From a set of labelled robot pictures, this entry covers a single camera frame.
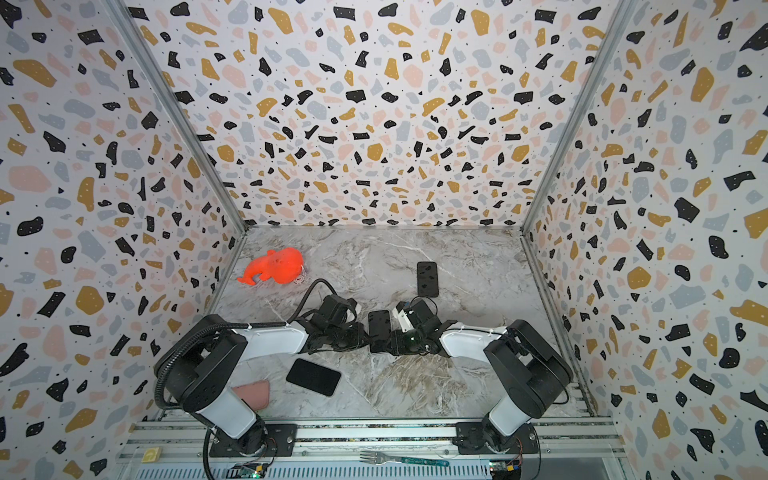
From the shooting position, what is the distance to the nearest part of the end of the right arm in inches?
26.7

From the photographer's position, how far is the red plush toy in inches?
40.3

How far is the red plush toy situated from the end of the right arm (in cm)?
46
